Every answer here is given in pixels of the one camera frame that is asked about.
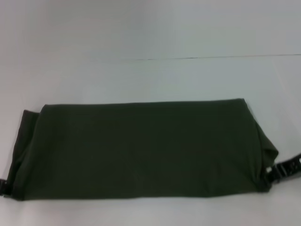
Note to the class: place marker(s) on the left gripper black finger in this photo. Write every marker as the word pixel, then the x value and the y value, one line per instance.
pixel 2 187

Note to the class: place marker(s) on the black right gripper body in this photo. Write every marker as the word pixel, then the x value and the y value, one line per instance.
pixel 292 164

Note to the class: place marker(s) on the dark green FREE T-shirt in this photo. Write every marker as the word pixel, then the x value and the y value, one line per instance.
pixel 141 146

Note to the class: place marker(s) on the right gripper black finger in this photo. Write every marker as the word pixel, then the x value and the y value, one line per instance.
pixel 275 173

